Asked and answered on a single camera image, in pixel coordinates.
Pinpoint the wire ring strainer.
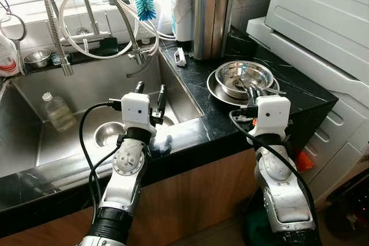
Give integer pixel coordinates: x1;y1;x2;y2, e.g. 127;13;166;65
0;0;28;58

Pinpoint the small orange object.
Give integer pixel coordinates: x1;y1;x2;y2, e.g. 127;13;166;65
296;149;315;173

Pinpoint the small white clip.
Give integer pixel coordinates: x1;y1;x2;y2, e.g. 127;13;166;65
174;47;187;67

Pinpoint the shallow steel dish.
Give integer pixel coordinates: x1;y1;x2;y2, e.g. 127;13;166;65
151;112;176;127

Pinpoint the steel knife block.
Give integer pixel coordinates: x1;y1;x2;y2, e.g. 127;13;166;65
192;0;236;61

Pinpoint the white looped hose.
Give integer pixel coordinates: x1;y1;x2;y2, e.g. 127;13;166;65
58;0;176;60

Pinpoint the steel spring faucet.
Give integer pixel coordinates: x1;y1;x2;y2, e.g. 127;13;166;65
42;0;75;77

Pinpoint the black sponge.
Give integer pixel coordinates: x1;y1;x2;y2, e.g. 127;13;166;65
97;37;119;57

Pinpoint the steel flexible hose faucet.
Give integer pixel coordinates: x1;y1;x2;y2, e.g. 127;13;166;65
81;0;152;66

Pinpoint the wide steel plate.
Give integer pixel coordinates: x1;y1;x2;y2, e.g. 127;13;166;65
206;70;281;108

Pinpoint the small steel bowl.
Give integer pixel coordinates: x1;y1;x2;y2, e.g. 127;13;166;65
23;50;52;69

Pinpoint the stainless steel sink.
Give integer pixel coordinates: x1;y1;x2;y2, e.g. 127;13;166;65
0;55;204;179

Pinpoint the dark round appliance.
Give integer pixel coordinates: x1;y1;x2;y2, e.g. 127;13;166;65
326;171;369;241

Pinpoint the white washing machine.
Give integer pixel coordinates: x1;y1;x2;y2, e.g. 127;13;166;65
247;0;369;203

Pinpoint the wooden cabinet front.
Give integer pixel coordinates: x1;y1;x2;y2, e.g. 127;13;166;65
0;147;261;246

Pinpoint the clear plastic bottle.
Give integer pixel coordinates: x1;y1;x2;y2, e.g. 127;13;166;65
42;91;77;133

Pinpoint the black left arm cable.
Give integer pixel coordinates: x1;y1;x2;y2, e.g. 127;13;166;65
78;100;123;226

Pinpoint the deep steel bowl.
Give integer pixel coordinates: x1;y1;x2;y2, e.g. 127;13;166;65
214;60;275;100

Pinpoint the white detergent bottle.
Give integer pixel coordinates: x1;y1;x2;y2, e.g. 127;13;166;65
0;32;21;78

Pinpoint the dark green cloth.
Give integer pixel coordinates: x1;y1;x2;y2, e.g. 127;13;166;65
241;205;289;246

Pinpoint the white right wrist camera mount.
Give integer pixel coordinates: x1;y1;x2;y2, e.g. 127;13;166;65
254;96;291;139

